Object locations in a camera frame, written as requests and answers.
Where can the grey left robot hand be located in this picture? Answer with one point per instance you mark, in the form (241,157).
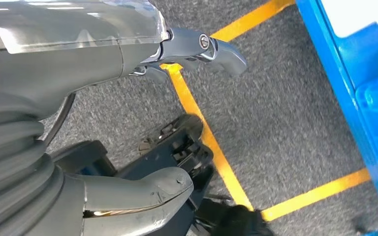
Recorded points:
(62,58)

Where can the blue metal shelf rack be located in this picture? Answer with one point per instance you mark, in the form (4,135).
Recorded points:
(345,75)

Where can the orange floor tape outline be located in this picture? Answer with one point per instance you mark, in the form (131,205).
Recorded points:
(208,136)

